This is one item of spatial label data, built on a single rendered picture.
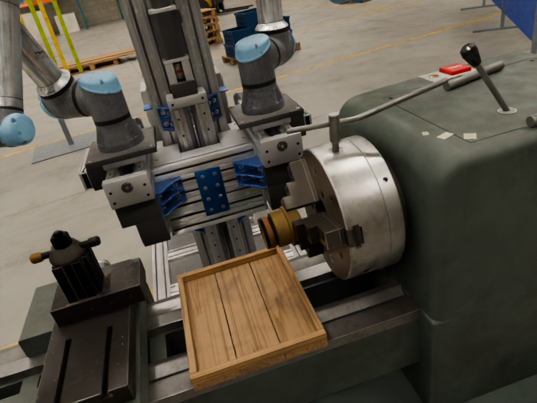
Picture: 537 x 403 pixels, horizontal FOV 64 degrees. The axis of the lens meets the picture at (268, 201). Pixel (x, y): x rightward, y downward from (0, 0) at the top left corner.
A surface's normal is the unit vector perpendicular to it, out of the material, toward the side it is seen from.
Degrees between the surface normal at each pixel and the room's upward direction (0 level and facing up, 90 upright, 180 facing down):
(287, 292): 0
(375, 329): 90
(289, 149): 90
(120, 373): 0
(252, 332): 0
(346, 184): 40
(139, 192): 90
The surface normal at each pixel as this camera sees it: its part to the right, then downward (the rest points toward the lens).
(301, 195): 0.09, -0.21
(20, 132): 0.95, -0.02
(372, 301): -0.02, -0.52
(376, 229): 0.22, 0.26
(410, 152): -0.87, -0.27
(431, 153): -0.61, -0.61
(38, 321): -0.18, -0.85
